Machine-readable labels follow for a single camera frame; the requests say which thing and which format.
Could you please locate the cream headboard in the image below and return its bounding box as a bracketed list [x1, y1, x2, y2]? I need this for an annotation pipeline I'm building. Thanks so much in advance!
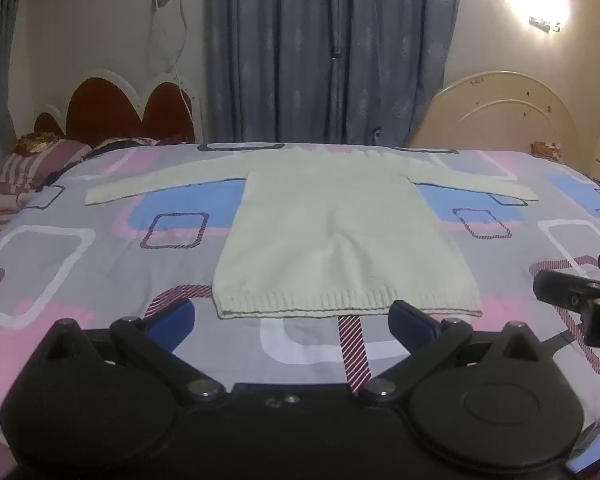
[409, 70, 581, 155]

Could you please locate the striped pillow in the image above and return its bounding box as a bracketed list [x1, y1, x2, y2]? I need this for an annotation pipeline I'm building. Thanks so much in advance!
[0, 132, 94, 196]

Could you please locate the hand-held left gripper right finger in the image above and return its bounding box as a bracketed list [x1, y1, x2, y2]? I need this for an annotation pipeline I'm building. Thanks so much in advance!
[361, 300, 548, 407]

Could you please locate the white hanging cable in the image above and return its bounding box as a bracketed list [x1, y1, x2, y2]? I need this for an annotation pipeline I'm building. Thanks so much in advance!
[149, 0, 197, 117]

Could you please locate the floral pillow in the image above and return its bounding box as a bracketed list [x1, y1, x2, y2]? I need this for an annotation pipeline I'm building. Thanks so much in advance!
[530, 141, 564, 162]

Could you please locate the white knitted sweater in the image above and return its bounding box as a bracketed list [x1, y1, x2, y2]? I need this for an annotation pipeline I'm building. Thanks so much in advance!
[84, 147, 539, 321]

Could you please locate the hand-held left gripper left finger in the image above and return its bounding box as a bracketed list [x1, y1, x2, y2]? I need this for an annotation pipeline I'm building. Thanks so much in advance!
[42, 299, 227, 407]

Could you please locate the red and white headboard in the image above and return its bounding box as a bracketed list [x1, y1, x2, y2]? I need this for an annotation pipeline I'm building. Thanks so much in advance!
[32, 69, 204, 147]

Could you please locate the patterned grey pink bed sheet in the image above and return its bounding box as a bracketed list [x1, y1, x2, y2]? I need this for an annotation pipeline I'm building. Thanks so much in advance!
[0, 141, 600, 466]

